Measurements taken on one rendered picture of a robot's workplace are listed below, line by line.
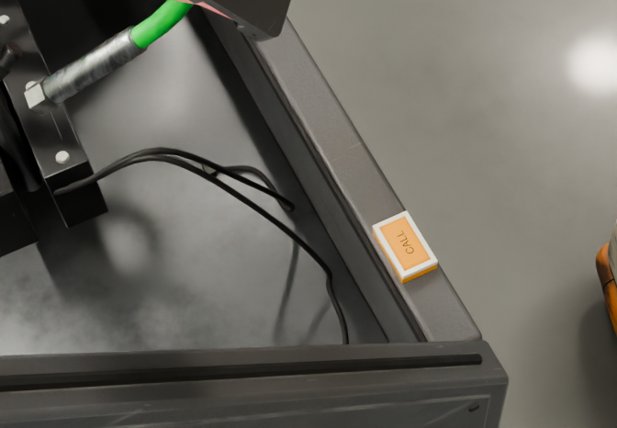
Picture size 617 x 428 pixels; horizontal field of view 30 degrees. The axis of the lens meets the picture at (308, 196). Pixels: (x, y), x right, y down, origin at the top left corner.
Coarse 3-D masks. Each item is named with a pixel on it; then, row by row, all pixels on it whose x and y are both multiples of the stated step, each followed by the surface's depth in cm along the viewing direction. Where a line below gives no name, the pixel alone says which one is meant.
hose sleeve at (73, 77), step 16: (128, 32) 70; (96, 48) 72; (112, 48) 71; (128, 48) 70; (144, 48) 71; (80, 64) 72; (96, 64) 72; (112, 64) 72; (48, 80) 74; (64, 80) 73; (80, 80) 73; (96, 80) 73; (48, 96) 74; (64, 96) 74
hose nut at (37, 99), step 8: (40, 80) 75; (32, 88) 75; (40, 88) 74; (32, 96) 75; (40, 96) 74; (32, 104) 75; (40, 104) 75; (48, 104) 75; (56, 104) 75; (40, 112) 75
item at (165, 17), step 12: (168, 0) 68; (156, 12) 69; (168, 12) 68; (180, 12) 68; (144, 24) 70; (156, 24) 69; (168, 24) 69; (132, 36) 70; (144, 36) 70; (156, 36) 70
